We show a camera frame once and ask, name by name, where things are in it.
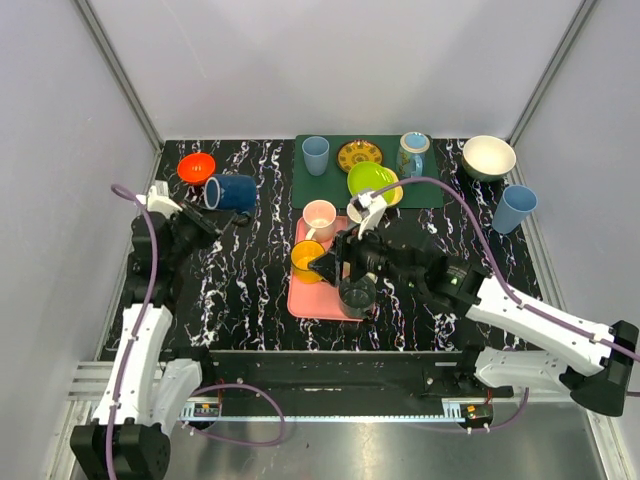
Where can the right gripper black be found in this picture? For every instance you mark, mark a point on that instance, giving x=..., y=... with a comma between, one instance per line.
x=348, y=248

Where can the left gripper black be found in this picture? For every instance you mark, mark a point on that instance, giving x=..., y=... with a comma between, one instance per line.
x=198, y=220

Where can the yellow mug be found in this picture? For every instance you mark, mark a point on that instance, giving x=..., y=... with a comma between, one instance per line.
x=302, y=254

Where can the dark blue mug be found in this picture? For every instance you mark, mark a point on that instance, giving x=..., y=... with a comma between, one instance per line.
x=230, y=197

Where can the dark grey glass mug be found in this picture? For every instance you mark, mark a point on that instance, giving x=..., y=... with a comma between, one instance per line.
x=357, y=298

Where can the pink mug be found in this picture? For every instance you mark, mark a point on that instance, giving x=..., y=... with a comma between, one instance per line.
x=319, y=217

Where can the small white cup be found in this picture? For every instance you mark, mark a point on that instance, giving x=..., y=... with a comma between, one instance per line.
x=353, y=213

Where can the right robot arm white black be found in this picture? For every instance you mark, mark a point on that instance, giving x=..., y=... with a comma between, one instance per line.
x=591, y=362

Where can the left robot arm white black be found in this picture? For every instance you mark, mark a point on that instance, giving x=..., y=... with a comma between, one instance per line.
x=128, y=435

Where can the light blue patterned mug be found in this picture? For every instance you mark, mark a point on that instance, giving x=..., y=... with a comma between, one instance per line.
x=411, y=155

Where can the orange bowl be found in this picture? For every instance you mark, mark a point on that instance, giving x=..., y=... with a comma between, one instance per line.
x=196, y=168

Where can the lime green plate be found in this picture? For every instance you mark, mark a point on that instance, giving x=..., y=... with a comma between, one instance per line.
x=368, y=176

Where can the yellow plate under green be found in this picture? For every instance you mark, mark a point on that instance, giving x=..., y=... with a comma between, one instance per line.
x=398, y=192

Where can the yellow patterned small plate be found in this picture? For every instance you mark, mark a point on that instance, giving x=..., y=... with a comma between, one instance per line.
x=358, y=151

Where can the light blue cup on mat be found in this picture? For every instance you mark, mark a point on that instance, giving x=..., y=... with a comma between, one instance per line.
x=315, y=151

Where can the white bowl grey outside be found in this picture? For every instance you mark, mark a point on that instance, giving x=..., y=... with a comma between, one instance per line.
x=488, y=158

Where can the light blue cup right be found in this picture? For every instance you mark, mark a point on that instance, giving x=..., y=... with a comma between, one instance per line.
x=516, y=203

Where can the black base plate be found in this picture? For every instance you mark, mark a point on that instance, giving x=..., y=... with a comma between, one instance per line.
x=353, y=384

